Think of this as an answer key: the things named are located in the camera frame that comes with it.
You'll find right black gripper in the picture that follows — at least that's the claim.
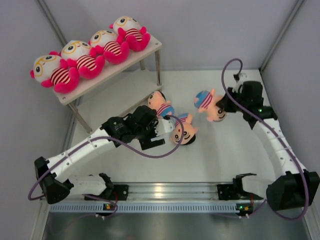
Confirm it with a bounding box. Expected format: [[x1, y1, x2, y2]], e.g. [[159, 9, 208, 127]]
[[216, 87, 248, 113]]

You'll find boy plush face up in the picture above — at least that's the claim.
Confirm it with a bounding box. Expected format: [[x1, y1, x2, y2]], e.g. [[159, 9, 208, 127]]
[[193, 88, 227, 122], [170, 113, 198, 145]]

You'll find boy plush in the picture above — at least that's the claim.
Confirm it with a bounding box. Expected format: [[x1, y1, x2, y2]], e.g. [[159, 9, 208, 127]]
[[147, 90, 175, 118]]

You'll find panda plush with glasses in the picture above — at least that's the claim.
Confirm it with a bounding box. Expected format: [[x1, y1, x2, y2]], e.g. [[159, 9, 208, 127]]
[[109, 16, 151, 52], [88, 30, 130, 65], [60, 40, 105, 80], [29, 51, 80, 94]]

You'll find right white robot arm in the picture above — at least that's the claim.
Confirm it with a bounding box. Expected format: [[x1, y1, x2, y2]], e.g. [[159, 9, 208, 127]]
[[216, 81, 320, 211]]

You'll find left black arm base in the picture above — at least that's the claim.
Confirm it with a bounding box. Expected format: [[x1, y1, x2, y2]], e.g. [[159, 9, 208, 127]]
[[89, 184, 129, 201]]

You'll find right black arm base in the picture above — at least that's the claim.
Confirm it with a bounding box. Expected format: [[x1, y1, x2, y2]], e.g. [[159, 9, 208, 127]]
[[217, 184, 263, 201]]

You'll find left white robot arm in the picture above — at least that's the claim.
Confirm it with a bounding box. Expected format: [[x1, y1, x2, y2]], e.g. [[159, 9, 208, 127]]
[[34, 105, 174, 205]]

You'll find white two-tier shelf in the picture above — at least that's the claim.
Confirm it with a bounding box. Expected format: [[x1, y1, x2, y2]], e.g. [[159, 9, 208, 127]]
[[56, 37, 163, 136]]

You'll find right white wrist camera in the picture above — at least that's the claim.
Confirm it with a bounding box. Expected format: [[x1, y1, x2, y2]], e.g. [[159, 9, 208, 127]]
[[233, 72, 248, 87]]

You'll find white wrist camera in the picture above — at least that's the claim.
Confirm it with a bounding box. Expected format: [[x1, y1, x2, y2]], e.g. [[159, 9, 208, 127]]
[[233, 72, 248, 87], [151, 118, 174, 142]]

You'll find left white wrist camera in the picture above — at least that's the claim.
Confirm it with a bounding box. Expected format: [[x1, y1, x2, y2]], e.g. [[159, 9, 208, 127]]
[[151, 118, 174, 142]]

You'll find aluminium mounting rail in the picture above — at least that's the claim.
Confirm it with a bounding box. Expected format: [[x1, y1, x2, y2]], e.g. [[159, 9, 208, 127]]
[[39, 181, 313, 202]]

